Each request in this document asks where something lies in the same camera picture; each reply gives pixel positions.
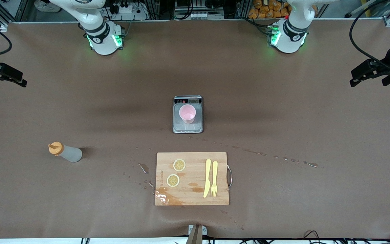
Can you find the orange capped sauce bottle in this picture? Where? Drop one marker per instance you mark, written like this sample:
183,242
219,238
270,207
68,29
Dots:
71,154

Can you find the pink plastic cup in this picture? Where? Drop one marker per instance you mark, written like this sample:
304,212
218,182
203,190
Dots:
187,113

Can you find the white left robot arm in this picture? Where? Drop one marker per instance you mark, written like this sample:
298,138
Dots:
288,37

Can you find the white pole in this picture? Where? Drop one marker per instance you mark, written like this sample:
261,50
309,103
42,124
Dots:
361,8

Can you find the brown table cover sheet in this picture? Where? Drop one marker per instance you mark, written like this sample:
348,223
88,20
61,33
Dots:
283,84

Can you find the pile of orange goods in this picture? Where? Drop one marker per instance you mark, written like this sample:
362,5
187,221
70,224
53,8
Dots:
262,12

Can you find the white power strip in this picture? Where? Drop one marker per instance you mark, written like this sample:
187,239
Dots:
134,15

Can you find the silver digital kitchen scale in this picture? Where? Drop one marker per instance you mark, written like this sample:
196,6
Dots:
198,126

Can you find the yellow plastic fork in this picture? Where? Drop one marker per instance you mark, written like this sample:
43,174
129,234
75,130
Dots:
214,169

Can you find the grey control box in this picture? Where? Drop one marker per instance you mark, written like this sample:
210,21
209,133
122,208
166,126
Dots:
198,15

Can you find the yellow plastic knife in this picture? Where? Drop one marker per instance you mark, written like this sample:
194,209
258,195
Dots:
208,169

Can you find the lemon slice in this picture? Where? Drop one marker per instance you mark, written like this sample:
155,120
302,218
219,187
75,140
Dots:
173,180
179,165

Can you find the wooden cutting board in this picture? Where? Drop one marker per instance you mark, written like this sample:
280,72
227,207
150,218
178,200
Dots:
195,196

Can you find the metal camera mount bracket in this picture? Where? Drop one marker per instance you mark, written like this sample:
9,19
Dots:
196,235

